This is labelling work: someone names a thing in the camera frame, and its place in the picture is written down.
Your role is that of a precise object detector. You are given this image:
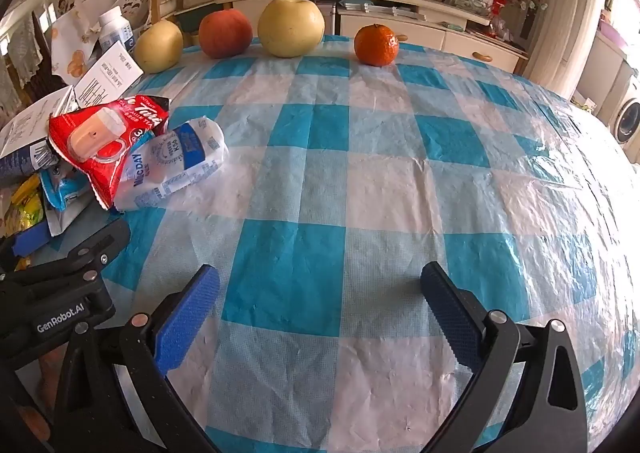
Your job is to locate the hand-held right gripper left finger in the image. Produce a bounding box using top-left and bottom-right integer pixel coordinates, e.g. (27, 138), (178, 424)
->
(54, 263), (223, 453)

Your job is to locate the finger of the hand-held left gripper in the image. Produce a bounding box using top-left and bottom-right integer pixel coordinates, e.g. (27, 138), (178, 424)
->
(0, 219), (132, 294)
(0, 226), (53, 269)

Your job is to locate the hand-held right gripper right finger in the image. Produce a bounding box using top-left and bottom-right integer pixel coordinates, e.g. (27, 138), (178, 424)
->
(420, 261), (588, 453)

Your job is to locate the red tea packet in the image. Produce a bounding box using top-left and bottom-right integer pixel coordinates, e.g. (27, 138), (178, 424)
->
(48, 96), (171, 211)

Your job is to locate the crushed white plastic bottle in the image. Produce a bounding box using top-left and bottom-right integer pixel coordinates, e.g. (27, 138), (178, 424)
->
(114, 116), (230, 211)

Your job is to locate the yellow snack packet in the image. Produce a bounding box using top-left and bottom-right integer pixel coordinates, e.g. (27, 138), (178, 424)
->
(0, 176), (45, 240)

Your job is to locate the blue wrapper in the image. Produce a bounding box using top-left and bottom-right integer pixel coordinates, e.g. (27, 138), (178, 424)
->
(39, 166), (93, 212)

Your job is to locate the blue white checkered tablecloth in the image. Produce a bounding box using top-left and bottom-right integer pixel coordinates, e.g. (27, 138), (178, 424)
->
(30, 33), (638, 453)

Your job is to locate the dark wooden chair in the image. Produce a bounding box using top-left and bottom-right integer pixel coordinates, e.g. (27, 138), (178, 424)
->
(0, 8), (56, 106)

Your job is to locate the floral cloth dining table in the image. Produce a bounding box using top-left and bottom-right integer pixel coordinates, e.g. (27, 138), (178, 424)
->
(50, 8), (103, 86)

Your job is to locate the round yellow pear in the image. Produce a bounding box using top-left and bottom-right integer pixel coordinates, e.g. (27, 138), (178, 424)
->
(133, 19), (184, 74)

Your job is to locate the tall white milk bottle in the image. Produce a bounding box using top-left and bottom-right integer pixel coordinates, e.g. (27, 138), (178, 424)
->
(97, 6), (136, 54)

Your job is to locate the red apple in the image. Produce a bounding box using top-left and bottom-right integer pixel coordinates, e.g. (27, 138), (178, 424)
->
(199, 10), (253, 59)

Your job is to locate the washing machine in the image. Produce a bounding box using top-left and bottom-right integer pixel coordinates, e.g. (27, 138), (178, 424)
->
(612, 97), (640, 146)

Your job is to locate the orange tangerine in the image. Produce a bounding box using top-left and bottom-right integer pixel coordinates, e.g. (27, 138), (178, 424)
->
(354, 24), (399, 67)

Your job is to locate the large yellow pear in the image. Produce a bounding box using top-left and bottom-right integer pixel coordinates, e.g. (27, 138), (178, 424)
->
(257, 0), (326, 58)

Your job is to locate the white sideboard cabinet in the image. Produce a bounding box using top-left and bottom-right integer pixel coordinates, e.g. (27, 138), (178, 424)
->
(215, 0), (531, 75)

